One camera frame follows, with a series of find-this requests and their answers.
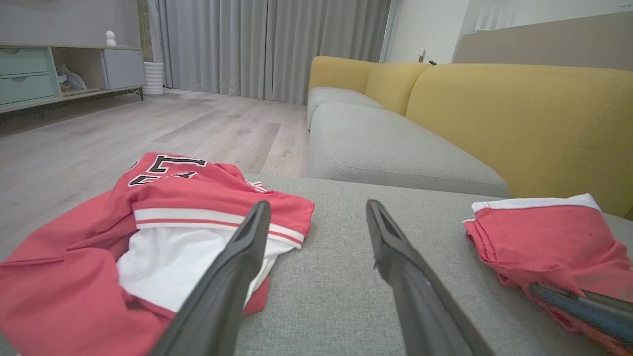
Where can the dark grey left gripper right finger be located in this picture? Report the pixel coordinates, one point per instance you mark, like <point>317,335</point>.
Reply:
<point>415,291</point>

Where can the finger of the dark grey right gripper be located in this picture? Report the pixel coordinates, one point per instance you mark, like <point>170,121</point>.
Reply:
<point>588,311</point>

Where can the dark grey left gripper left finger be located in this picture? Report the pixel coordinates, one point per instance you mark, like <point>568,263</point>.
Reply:
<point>227,287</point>

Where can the red shorts with white band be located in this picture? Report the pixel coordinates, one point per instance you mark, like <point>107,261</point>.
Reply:
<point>544,242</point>

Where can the red jersey with black numbers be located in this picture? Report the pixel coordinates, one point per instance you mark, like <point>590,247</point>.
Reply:
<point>59,277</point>

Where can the grey sofa with yellow backrest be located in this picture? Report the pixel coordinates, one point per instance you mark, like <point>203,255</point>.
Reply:
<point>346,277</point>

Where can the white ribbed vase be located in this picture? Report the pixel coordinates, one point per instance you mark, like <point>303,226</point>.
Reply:
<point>154,79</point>

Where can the grey pleated curtain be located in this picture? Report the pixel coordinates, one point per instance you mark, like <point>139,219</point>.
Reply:
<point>272,49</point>

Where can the grey and teal TV cabinet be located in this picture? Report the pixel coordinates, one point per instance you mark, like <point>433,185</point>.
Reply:
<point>123,66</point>

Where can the grey plush toy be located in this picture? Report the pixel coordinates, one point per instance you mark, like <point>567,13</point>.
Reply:
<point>71,79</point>

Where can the beige partition panel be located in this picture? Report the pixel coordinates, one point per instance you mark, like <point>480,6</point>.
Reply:
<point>554,44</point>

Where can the small white figurine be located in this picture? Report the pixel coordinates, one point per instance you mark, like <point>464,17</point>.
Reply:
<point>110,38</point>

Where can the white antenna router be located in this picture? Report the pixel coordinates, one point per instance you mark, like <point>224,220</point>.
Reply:
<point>494,20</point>

